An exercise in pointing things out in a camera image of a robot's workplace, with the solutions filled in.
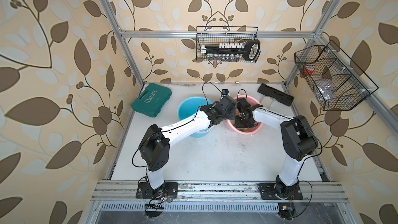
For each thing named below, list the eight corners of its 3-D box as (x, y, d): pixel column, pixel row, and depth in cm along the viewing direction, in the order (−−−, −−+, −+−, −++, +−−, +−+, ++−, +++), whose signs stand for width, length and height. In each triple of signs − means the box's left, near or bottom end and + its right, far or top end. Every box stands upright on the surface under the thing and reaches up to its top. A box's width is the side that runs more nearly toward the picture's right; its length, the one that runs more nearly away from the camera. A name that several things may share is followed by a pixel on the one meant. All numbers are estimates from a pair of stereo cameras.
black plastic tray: (257, 91, 118) (258, 88, 116) (261, 85, 122) (262, 83, 120) (289, 106, 109) (291, 104, 107) (292, 99, 113) (294, 97, 111)
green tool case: (131, 110, 107) (129, 105, 103) (152, 86, 122) (150, 82, 118) (154, 118, 102) (152, 114, 99) (173, 93, 117) (172, 88, 113)
